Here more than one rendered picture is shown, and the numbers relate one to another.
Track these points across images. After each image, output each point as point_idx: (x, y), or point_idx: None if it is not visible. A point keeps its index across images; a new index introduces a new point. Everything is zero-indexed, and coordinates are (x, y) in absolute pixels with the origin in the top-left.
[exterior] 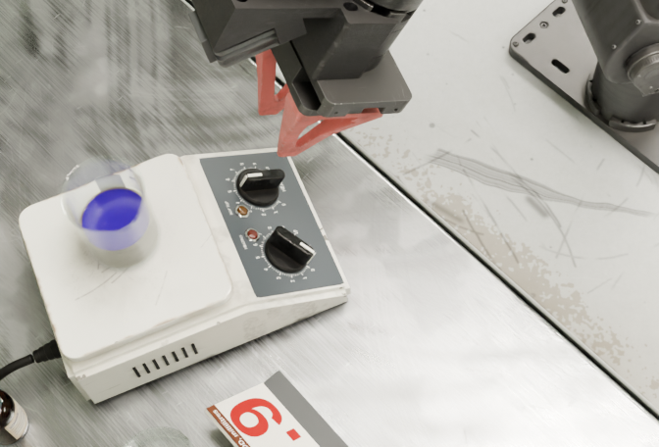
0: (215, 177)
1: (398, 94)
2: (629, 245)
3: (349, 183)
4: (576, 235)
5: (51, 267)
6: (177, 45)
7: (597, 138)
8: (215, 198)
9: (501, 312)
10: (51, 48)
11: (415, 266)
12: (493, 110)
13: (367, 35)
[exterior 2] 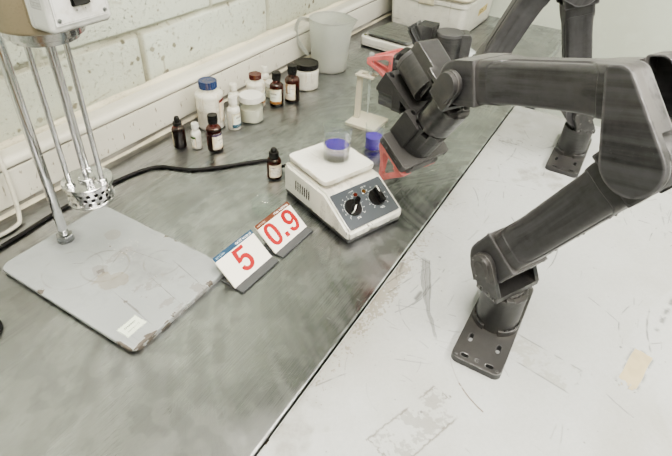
0: (373, 182)
1: (403, 162)
2: (415, 330)
3: (399, 237)
4: (410, 310)
5: (319, 146)
6: (433, 186)
7: (465, 312)
8: (364, 182)
9: (362, 290)
10: None
11: (372, 261)
12: (458, 275)
13: (407, 124)
